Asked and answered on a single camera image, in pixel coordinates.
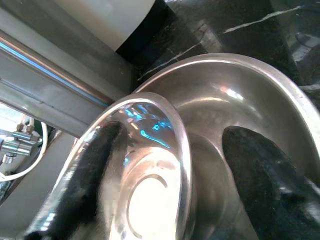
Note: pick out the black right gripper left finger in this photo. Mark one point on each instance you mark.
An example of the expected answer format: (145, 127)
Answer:
(82, 190)

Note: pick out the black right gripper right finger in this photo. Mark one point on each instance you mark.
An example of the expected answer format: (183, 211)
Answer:
(270, 190)

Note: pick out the stainless steel bowl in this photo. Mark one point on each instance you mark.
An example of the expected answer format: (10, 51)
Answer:
(150, 200)

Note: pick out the steel faucet with base bar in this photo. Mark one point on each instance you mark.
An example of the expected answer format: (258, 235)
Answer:
(15, 145)

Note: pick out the large shallow steel plate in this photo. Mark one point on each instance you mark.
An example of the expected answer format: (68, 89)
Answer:
(225, 105)

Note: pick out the stainless steel knife block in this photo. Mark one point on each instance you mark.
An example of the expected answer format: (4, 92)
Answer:
(37, 87)

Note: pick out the white round container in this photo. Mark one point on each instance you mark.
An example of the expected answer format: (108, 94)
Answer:
(112, 20)

